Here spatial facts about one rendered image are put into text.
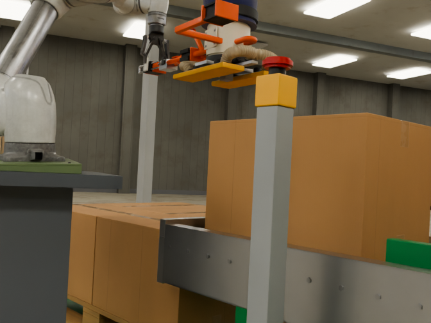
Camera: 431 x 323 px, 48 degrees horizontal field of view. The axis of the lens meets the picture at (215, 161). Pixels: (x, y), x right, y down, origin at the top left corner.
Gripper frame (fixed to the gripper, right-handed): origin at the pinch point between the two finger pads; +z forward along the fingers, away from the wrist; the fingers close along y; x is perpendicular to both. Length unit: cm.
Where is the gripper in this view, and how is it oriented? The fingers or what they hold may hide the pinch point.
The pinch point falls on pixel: (154, 66)
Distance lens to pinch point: 245.5
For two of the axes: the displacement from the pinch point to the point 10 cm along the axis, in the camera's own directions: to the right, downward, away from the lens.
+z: -0.5, 10.0, -0.1
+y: 8.2, 0.5, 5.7
